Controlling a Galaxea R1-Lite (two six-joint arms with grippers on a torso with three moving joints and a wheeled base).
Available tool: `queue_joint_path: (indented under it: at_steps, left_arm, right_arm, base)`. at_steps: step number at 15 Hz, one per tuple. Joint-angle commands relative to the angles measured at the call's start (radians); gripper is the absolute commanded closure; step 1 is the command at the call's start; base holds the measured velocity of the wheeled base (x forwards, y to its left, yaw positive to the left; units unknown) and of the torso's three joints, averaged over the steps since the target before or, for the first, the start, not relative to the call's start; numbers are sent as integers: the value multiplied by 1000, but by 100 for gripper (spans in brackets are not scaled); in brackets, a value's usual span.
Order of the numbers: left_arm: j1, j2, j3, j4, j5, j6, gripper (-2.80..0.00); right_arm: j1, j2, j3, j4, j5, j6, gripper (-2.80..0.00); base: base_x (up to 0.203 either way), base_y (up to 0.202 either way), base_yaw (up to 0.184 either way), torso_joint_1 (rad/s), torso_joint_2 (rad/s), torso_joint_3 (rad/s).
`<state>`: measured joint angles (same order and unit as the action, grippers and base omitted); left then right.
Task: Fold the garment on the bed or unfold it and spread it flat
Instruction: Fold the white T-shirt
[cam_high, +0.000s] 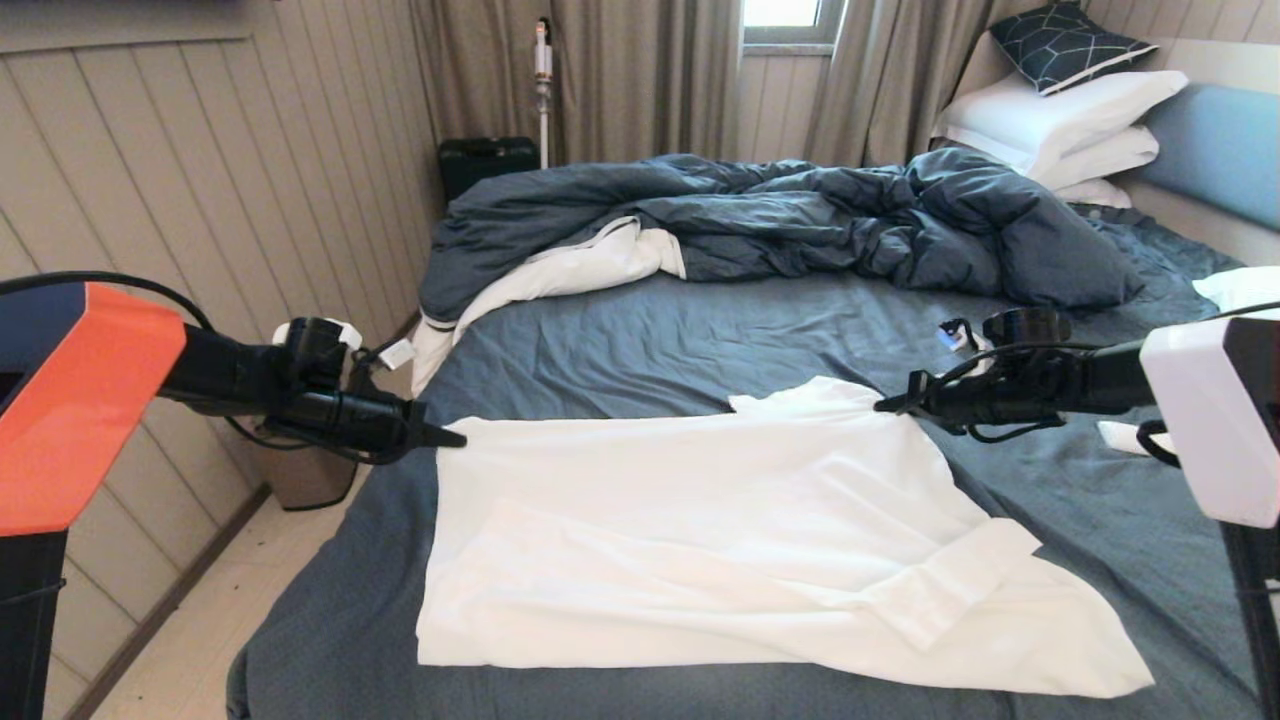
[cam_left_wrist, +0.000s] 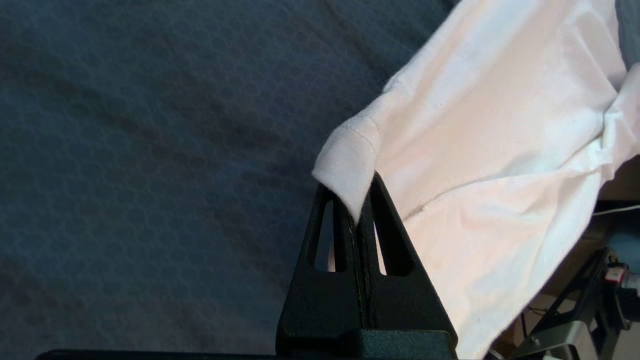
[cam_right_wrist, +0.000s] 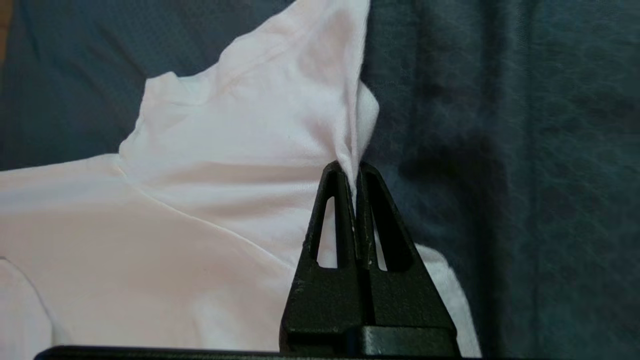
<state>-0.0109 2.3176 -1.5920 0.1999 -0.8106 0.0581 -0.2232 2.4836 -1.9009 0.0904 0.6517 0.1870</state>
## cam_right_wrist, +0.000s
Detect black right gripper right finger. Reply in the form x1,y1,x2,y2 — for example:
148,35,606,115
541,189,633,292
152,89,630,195
354,161,460,353

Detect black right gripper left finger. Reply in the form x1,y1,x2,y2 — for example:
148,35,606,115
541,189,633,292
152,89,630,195
279,160,363,355

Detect blue patterned bed sheet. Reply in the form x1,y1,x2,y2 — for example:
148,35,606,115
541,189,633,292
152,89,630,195
0,0,640,360

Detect white t-shirt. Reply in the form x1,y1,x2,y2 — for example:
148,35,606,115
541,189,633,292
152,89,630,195
0,0,482,358

